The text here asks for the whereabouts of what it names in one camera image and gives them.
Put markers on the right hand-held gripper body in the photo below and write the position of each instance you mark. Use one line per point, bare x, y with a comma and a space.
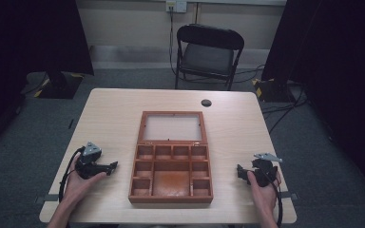
264, 171

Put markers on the open wooden compartment box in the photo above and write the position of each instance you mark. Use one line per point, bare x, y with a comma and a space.
171, 185

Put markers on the black folding chair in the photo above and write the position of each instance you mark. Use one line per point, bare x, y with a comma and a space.
207, 57

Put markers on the grey table foot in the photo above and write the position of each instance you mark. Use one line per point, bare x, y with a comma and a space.
290, 195
46, 199

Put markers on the black stand base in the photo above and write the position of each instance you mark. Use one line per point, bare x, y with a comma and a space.
272, 91
60, 87

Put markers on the person's right hand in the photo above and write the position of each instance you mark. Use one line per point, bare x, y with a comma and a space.
266, 196

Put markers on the person's left hand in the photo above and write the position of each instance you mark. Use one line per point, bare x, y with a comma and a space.
77, 186

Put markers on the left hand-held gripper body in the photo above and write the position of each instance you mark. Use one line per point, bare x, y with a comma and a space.
90, 166

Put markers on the white wall socket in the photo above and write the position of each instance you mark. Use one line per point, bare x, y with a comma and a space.
176, 5

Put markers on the dark curtain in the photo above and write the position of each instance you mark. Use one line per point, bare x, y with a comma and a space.
28, 34
339, 47

